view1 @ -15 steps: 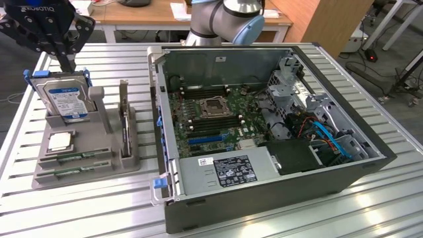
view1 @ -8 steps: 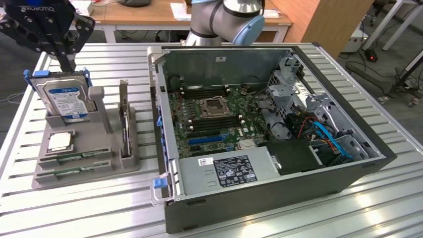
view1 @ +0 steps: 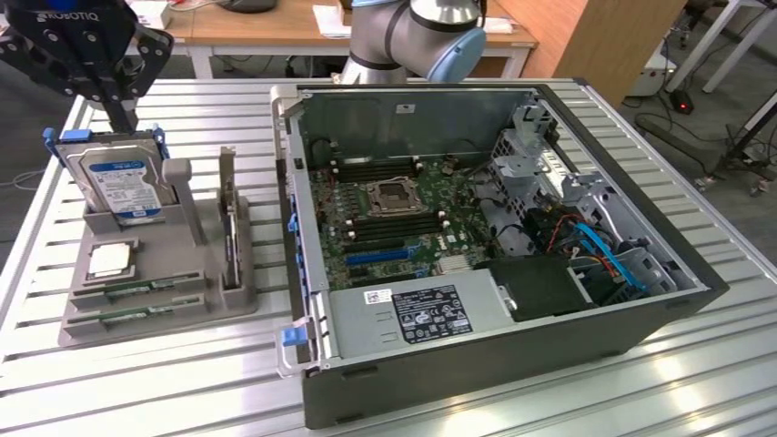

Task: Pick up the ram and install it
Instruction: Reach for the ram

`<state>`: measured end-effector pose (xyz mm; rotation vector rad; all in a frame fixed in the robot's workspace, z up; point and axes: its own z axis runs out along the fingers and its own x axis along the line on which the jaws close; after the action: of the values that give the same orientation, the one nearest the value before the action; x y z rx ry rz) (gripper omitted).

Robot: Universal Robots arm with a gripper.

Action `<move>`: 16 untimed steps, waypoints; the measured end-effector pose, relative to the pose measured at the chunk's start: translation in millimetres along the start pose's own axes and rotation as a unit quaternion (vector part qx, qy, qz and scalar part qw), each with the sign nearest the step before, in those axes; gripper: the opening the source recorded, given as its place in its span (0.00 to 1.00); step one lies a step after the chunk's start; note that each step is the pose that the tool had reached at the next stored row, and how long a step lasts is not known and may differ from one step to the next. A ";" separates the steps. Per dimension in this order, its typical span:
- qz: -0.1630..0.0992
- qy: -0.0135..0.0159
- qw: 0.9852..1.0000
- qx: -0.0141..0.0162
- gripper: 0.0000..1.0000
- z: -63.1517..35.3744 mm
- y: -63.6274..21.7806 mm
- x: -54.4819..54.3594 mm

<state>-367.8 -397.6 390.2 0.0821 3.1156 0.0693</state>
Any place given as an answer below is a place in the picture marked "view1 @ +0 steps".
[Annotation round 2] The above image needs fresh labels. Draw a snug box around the dark round desk object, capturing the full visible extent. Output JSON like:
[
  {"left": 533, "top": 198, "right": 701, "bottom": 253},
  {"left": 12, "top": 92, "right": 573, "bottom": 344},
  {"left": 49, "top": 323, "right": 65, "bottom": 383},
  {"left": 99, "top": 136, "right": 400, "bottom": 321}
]
[{"left": 217, "top": 0, "right": 280, "bottom": 14}]

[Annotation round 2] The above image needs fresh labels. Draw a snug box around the black wheeled stand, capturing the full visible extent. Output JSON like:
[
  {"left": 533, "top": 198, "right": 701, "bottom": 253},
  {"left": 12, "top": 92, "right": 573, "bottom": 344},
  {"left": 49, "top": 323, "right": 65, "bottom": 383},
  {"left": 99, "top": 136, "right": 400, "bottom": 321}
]
[{"left": 694, "top": 90, "right": 777, "bottom": 198}]

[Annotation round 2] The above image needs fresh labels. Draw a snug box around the wooden desk white frame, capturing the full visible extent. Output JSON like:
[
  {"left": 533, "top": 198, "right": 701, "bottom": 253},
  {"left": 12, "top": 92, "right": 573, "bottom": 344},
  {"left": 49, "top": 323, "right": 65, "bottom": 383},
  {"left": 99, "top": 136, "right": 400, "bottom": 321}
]
[
  {"left": 129, "top": 0, "right": 213, "bottom": 82},
  {"left": 191, "top": 0, "right": 540, "bottom": 81}
]

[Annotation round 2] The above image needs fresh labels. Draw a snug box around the white table frame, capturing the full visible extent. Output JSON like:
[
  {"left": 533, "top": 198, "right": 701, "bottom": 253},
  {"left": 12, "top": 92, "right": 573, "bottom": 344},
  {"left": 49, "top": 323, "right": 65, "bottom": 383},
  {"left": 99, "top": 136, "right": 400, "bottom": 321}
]
[{"left": 664, "top": 0, "right": 777, "bottom": 95}]

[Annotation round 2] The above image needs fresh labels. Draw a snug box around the grey parts rack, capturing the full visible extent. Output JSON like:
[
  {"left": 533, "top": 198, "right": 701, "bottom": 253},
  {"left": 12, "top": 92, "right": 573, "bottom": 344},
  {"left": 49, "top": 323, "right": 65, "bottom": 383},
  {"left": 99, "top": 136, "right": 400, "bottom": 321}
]
[{"left": 57, "top": 145, "right": 260, "bottom": 350}]

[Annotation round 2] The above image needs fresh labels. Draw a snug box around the black plastic fan shroud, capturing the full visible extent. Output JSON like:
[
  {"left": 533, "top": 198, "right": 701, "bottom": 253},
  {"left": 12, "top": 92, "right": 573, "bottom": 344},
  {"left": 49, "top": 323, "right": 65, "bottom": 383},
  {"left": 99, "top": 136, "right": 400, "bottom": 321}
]
[{"left": 486, "top": 253, "right": 600, "bottom": 323}]

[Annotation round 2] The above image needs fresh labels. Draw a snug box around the perforated metal drive cage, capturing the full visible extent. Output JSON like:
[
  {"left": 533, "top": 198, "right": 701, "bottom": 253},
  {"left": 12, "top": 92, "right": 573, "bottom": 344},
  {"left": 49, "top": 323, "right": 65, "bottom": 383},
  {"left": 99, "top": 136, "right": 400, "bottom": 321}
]
[{"left": 486, "top": 103, "right": 578, "bottom": 219}]

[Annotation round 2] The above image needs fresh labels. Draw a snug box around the silver CPU chip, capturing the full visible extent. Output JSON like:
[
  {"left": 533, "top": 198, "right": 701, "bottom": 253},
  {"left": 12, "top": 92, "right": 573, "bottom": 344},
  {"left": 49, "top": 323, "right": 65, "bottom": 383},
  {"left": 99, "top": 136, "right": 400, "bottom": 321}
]
[{"left": 87, "top": 243, "right": 136, "bottom": 279}]

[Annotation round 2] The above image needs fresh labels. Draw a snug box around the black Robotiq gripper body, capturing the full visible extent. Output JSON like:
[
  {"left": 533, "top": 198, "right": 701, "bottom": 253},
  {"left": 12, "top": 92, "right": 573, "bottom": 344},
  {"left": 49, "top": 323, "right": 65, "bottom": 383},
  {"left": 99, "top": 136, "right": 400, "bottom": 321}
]
[{"left": 7, "top": 0, "right": 140, "bottom": 87}]

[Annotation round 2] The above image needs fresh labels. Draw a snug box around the green RAM stick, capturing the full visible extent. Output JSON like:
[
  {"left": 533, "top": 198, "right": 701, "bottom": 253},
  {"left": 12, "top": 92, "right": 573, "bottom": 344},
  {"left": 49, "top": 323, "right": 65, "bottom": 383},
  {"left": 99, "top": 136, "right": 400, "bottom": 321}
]
[
  {"left": 96, "top": 303, "right": 179, "bottom": 325},
  {"left": 103, "top": 278, "right": 181, "bottom": 300}
]

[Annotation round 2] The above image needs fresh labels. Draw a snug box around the small white labelled box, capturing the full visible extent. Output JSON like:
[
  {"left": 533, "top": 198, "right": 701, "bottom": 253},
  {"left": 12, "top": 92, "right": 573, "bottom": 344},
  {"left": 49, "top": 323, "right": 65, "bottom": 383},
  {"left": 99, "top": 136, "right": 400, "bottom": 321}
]
[{"left": 136, "top": 8, "right": 175, "bottom": 29}]

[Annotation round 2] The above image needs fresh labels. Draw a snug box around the thin white cable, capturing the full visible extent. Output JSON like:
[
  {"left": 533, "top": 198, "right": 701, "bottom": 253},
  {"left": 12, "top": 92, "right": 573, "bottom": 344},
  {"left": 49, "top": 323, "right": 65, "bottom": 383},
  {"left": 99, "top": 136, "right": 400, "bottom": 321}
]
[{"left": 0, "top": 168, "right": 48, "bottom": 190}]

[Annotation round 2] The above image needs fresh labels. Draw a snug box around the grey power supply unit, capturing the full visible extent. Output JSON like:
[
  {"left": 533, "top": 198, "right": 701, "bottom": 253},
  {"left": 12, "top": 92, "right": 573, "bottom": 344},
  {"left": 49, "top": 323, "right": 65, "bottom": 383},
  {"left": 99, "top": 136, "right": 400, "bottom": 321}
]
[{"left": 316, "top": 269, "right": 518, "bottom": 361}]

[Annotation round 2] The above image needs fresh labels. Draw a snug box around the green motherboard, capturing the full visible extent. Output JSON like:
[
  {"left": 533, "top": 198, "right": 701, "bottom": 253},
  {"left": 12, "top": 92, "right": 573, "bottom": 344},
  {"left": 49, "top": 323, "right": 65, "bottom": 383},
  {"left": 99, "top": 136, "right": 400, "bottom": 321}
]
[{"left": 306, "top": 156, "right": 506, "bottom": 292}]

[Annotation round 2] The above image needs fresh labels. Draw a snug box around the white paper stack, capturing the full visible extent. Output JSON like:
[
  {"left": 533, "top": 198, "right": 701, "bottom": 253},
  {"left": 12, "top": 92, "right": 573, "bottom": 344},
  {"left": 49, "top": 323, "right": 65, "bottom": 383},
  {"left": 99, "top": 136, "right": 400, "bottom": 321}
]
[{"left": 312, "top": 3, "right": 354, "bottom": 40}]

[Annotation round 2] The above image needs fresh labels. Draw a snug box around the white paper sheet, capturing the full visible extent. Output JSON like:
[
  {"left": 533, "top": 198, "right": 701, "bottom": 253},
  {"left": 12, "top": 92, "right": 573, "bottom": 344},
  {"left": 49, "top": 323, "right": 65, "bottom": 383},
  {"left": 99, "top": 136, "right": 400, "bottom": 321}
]
[{"left": 484, "top": 16, "right": 518, "bottom": 36}]

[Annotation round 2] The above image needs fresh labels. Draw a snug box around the blue flat data wire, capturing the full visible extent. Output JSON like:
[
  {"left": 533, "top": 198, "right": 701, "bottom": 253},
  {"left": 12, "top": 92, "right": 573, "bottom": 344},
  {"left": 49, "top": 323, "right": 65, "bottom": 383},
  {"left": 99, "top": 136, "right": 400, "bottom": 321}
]
[{"left": 573, "top": 220, "right": 646, "bottom": 292}]

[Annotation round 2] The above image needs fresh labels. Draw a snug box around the hard disk blue caddy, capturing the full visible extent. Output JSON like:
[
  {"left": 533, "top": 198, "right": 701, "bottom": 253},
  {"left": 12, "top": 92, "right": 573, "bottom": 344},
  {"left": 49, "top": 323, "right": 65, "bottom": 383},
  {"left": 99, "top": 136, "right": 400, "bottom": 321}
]
[{"left": 41, "top": 122, "right": 171, "bottom": 228}]

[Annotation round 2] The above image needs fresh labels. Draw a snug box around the silver chipset heatsink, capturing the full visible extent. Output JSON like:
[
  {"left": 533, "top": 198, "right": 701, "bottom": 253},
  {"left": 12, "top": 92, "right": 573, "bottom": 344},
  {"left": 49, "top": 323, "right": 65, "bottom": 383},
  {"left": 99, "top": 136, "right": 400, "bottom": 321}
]
[{"left": 437, "top": 255, "right": 476, "bottom": 275}]

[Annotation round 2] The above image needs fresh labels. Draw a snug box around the graphics card metal bracket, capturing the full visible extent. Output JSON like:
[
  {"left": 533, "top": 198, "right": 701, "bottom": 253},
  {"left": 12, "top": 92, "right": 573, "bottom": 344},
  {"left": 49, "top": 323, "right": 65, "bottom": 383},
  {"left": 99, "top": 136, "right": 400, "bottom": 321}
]
[{"left": 216, "top": 145, "right": 245, "bottom": 291}]

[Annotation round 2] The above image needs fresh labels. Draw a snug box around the grey metal disk bay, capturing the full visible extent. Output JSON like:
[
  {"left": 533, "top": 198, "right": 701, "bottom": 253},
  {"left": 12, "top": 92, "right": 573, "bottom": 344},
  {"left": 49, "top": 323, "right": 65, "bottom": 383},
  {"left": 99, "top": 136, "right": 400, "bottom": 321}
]
[{"left": 557, "top": 171, "right": 710, "bottom": 305}]

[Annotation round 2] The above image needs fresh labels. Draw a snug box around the wooden cabinet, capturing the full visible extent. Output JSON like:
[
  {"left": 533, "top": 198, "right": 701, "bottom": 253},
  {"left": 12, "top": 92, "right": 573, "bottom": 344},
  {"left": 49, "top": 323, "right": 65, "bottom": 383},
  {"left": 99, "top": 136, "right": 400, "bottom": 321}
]
[{"left": 494, "top": 0, "right": 690, "bottom": 108}]

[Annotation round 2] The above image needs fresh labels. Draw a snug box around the black open PC case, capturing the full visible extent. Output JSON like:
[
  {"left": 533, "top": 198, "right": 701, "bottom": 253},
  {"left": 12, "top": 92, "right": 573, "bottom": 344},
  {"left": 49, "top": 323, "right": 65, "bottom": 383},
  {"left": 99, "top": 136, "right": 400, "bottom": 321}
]
[{"left": 268, "top": 81, "right": 730, "bottom": 432}]

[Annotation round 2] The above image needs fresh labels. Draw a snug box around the metal CPU socket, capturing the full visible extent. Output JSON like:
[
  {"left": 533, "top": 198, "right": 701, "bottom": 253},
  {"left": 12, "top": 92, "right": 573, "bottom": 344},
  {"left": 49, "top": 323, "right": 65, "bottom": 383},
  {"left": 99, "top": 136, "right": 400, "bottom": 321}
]
[{"left": 358, "top": 175, "right": 429, "bottom": 219}]

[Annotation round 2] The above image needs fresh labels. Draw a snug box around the black expansion slot blue clip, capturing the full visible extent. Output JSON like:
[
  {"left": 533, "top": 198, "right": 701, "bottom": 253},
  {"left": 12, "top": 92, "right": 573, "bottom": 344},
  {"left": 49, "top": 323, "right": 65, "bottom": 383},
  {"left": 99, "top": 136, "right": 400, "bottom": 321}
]
[{"left": 348, "top": 269, "right": 436, "bottom": 289}]

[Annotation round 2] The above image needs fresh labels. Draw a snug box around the long black expansion slot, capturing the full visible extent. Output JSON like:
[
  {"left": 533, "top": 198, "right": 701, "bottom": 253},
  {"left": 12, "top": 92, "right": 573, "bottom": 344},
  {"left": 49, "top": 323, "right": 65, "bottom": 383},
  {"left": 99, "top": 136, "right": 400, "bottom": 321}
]
[{"left": 341, "top": 237, "right": 408, "bottom": 257}]

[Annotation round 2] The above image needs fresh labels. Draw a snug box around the thin red wire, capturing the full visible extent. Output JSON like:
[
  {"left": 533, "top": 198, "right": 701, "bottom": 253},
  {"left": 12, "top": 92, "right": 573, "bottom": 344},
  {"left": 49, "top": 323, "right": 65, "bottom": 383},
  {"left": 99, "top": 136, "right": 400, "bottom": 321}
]
[{"left": 544, "top": 213, "right": 585, "bottom": 255}]

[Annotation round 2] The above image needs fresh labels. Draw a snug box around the white device box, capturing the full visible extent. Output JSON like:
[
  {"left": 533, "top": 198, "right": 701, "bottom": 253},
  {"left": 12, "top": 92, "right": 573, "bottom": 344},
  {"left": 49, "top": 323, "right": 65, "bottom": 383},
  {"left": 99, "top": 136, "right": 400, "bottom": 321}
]
[{"left": 626, "top": 43, "right": 678, "bottom": 97}]

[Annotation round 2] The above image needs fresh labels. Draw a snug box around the black power brick red light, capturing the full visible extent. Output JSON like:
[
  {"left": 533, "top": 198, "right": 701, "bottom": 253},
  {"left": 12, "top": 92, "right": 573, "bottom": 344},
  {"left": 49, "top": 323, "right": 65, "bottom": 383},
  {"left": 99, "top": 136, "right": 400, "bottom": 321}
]
[{"left": 666, "top": 89, "right": 697, "bottom": 116}]

